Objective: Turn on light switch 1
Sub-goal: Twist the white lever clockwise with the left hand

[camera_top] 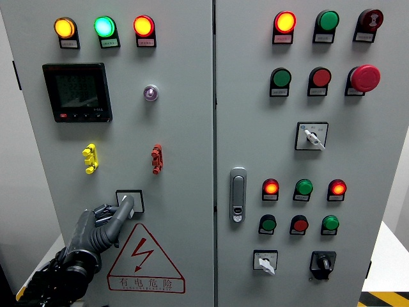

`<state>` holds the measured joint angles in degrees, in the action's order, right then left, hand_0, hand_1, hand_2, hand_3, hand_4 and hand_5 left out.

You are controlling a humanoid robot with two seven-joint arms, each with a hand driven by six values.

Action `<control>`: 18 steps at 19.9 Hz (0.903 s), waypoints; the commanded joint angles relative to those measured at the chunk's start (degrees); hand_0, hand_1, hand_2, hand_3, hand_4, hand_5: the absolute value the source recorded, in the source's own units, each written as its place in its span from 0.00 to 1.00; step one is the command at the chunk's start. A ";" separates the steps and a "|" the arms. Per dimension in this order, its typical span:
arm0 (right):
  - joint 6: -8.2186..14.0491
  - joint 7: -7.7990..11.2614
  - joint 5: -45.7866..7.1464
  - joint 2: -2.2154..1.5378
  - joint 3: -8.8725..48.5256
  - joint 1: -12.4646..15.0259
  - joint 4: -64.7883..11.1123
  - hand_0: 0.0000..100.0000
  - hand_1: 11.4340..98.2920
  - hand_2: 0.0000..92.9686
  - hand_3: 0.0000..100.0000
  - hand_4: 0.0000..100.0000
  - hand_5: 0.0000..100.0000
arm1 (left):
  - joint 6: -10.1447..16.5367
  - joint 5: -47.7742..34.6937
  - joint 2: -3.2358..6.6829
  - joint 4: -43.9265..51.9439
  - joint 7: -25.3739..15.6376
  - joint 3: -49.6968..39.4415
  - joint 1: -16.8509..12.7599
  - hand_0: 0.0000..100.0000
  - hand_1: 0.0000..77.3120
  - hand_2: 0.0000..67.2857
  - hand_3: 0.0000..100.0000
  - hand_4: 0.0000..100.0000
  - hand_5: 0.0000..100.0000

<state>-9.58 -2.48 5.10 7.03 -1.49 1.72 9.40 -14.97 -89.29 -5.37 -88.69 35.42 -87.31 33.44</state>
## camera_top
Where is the small red handle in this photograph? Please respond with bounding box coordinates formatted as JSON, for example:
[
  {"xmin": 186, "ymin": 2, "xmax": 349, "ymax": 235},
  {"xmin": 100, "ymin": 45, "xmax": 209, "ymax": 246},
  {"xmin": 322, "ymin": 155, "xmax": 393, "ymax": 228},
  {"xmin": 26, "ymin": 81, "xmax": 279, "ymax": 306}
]
[{"xmin": 151, "ymin": 143, "xmax": 164, "ymax": 175}]

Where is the small red push button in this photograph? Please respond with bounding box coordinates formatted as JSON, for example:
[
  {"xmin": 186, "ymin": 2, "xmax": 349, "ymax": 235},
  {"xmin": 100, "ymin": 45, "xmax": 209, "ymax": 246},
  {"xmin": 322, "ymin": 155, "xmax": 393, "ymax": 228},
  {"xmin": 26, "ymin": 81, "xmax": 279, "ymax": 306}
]
[{"xmin": 290, "ymin": 214, "xmax": 309, "ymax": 233}]

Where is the red-rimmed orange round lamp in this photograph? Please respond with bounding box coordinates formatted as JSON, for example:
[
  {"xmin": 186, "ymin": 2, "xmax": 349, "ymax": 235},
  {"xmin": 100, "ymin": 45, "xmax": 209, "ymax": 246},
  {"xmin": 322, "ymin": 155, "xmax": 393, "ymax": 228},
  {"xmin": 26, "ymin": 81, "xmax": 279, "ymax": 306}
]
[
  {"xmin": 274, "ymin": 11, "xmax": 297, "ymax": 34},
  {"xmin": 133, "ymin": 15, "xmax": 156, "ymax": 38}
]

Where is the bright green round lamp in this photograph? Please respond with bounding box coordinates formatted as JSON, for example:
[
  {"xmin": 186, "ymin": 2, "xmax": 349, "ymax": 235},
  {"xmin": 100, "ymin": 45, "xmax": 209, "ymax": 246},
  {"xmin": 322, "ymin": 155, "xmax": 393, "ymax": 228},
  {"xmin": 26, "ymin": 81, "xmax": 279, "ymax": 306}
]
[{"xmin": 93, "ymin": 15, "xmax": 116, "ymax": 38}]

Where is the grey cabinet door with lock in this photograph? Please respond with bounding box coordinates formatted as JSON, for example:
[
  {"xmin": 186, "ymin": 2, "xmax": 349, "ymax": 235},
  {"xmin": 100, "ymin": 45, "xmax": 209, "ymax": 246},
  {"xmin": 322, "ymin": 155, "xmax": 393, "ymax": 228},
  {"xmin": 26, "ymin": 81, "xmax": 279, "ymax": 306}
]
[{"xmin": 214, "ymin": 0, "xmax": 409, "ymax": 307}]

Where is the dark red buzzer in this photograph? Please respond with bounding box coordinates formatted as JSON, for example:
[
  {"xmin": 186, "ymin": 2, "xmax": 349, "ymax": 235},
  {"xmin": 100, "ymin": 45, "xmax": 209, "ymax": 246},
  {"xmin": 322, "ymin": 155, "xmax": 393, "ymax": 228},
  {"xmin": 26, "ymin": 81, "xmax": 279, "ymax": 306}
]
[{"xmin": 358, "ymin": 8, "xmax": 384, "ymax": 32}]

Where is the white-handled switch large plate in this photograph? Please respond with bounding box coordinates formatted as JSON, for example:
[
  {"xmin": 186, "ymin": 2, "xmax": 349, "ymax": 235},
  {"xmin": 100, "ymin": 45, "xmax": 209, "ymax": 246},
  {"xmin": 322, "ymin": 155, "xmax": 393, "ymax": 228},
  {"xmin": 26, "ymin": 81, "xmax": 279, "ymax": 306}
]
[{"xmin": 295, "ymin": 121, "xmax": 329, "ymax": 152}]

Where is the white round lamp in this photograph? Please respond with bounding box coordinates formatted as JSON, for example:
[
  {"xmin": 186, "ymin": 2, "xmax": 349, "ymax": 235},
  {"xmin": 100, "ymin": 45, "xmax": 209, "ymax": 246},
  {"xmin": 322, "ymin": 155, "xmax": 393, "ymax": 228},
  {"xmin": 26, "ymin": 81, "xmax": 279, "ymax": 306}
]
[{"xmin": 143, "ymin": 84, "xmax": 160, "ymax": 102}]

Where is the small yellow handle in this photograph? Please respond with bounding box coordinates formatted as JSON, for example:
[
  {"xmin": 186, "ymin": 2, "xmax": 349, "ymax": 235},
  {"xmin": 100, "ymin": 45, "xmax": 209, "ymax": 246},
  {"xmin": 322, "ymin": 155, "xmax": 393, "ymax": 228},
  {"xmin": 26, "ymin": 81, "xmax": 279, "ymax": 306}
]
[{"xmin": 82, "ymin": 143, "xmax": 98, "ymax": 175}]

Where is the dark green round lamp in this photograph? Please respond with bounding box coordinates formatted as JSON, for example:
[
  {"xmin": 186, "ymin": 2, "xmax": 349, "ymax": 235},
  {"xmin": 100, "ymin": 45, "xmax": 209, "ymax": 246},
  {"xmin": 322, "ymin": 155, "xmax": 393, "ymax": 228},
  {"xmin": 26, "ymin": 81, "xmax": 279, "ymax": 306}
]
[{"xmin": 315, "ymin": 10, "xmax": 340, "ymax": 33}]

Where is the small green round lamp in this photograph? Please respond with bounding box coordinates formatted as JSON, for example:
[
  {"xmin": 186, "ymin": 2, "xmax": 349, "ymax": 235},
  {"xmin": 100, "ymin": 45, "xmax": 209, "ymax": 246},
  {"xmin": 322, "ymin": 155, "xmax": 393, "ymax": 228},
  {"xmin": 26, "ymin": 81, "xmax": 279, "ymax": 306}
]
[
  {"xmin": 294, "ymin": 178, "xmax": 314, "ymax": 196},
  {"xmin": 321, "ymin": 215, "xmax": 341, "ymax": 232}
]

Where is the large red stop button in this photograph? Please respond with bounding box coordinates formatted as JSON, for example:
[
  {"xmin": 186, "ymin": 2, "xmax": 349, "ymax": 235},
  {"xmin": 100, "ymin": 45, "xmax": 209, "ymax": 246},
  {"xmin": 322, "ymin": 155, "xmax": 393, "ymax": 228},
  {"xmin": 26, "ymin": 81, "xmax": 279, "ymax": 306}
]
[{"xmin": 348, "ymin": 65, "xmax": 382, "ymax": 93}]

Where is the grey cabinet door with display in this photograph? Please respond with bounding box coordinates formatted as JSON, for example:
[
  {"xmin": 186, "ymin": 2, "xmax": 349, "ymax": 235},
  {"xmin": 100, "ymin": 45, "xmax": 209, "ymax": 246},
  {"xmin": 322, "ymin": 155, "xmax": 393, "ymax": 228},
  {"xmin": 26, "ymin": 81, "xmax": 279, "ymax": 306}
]
[{"xmin": 0, "ymin": 0, "xmax": 215, "ymax": 307}]

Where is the silver door lock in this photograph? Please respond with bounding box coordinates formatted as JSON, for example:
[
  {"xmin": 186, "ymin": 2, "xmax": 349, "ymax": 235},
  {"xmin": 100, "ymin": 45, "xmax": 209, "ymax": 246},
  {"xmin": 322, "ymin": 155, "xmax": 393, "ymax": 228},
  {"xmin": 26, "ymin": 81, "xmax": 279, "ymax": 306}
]
[{"xmin": 229, "ymin": 166, "xmax": 247, "ymax": 223}]

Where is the small green push button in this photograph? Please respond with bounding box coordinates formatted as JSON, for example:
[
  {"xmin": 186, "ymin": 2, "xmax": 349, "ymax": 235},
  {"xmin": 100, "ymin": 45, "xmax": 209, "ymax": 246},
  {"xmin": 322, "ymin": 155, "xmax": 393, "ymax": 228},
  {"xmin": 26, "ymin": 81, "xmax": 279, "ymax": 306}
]
[{"xmin": 259, "ymin": 214, "xmax": 277, "ymax": 232}]

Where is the black-handled turn switch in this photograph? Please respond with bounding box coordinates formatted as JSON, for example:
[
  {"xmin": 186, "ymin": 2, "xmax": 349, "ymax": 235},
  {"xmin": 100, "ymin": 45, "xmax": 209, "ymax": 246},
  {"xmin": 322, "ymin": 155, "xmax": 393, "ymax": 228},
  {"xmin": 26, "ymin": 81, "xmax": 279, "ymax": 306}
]
[{"xmin": 309, "ymin": 251, "xmax": 337, "ymax": 281}]

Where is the white-handled switch plain plate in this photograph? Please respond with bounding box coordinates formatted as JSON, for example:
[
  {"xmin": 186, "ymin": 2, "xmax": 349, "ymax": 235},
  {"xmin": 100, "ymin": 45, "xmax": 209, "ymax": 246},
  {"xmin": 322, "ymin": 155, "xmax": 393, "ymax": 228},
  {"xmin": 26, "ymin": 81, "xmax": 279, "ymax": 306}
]
[{"xmin": 115, "ymin": 189, "xmax": 145, "ymax": 220}]

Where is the black display meter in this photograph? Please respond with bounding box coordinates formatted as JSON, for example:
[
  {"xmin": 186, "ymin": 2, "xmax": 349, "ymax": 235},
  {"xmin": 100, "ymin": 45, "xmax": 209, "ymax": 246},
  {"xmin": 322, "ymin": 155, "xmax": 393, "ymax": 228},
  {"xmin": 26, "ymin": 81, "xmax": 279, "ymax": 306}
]
[{"xmin": 42, "ymin": 62, "xmax": 113, "ymax": 123}]

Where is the white-handled switch small labelled plate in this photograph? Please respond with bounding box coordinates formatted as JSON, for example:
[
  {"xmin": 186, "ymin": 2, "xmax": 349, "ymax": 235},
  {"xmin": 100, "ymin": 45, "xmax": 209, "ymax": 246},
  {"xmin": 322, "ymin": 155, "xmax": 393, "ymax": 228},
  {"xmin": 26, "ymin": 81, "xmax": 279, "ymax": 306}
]
[{"xmin": 252, "ymin": 249, "xmax": 279, "ymax": 276}]

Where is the red warning triangle sticker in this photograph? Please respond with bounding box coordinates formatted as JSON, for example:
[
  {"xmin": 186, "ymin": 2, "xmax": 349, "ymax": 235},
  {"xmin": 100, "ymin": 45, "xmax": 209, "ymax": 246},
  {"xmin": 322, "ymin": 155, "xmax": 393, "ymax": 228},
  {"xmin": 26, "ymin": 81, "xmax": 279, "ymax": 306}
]
[{"xmin": 107, "ymin": 223, "xmax": 187, "ymax": 294}]

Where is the yellow round lamp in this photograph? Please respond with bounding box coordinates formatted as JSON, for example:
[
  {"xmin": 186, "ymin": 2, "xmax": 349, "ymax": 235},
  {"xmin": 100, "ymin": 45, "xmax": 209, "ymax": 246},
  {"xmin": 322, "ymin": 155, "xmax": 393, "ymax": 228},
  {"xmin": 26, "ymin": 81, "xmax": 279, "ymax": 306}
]
[{"xmin": 53, "ymin": 17, "xmax": 77, "ymax": 40}]

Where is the small red round lamp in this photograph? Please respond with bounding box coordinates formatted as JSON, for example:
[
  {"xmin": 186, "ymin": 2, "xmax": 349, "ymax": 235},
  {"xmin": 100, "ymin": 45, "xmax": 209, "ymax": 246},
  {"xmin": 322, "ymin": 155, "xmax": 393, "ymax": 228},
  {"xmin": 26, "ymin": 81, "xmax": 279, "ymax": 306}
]
[
  {"xmin": 262, "ymin": 178, "xmax": 280, "ymax": 195},
  {"xmin": 328, "ymin": 178, "xmax": 348, "ymax": 196}
]

